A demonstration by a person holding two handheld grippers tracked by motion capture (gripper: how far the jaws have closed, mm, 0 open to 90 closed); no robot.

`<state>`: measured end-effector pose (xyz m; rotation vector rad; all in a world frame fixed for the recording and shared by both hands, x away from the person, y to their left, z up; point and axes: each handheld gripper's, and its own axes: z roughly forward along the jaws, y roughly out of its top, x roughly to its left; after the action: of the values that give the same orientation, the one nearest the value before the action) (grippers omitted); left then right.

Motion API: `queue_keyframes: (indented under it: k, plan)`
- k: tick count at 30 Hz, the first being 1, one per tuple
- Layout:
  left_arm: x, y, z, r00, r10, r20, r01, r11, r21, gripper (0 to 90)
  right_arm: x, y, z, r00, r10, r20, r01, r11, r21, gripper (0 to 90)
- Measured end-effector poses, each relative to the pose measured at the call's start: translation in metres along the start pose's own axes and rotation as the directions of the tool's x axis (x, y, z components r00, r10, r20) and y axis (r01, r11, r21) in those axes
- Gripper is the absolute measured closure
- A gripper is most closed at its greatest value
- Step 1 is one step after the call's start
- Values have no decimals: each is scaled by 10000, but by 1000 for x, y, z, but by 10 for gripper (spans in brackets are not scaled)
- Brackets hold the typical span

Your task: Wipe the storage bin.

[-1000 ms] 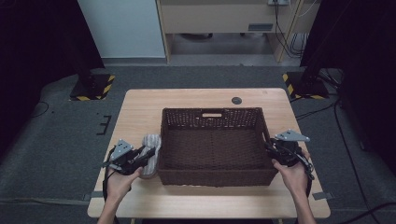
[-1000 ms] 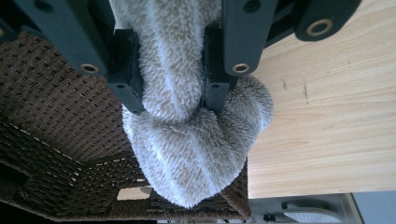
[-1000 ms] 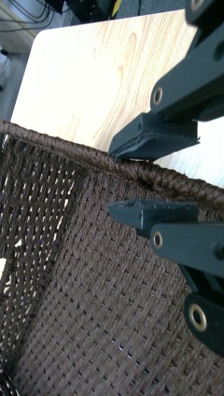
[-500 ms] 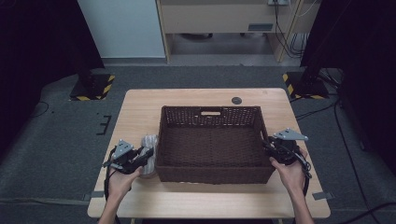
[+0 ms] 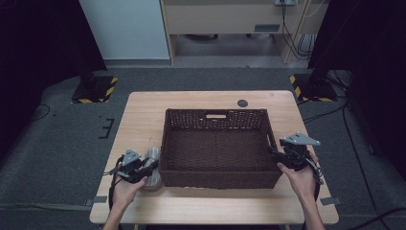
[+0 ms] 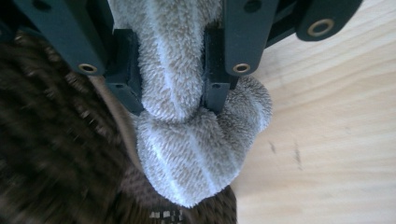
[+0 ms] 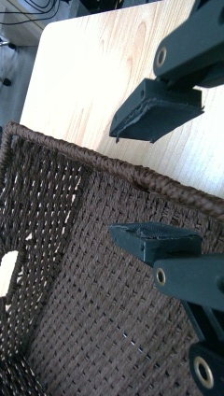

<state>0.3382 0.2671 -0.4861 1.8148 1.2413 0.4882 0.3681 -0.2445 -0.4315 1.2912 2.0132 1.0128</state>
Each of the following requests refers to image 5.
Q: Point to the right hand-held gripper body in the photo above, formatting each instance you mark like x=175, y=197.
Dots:
x=297, y=158

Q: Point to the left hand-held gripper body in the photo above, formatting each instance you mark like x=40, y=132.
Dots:
x=132, y=172

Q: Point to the grey striped towel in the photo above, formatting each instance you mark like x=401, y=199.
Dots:
x=154, y=182

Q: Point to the brown wicker basket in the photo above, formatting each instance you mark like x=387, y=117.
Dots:
x=217, y=150

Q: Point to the person's left hand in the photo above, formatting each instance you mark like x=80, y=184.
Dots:
x=124, y=193

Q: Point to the person's right hand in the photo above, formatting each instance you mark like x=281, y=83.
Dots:
x=304, y=183

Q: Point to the grey floor tape piece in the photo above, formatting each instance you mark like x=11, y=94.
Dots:
x=97, y=200
x=332, y=201

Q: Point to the round dark table grommet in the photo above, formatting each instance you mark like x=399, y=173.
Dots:
x=242, y=103

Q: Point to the black stand base yellow stripes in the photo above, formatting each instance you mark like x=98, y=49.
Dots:
x=95, y=91
x=314, y=89

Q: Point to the dark curtain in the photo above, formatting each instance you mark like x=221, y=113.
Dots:
x=376, y=64
x=32, y=48

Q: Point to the white partition panel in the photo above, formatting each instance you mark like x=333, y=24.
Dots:
x=127, y=28

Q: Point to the beige cabinet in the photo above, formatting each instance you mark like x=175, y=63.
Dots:
x=207, y=19

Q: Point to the white power strip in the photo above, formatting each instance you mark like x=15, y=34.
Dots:
x=285, y=2

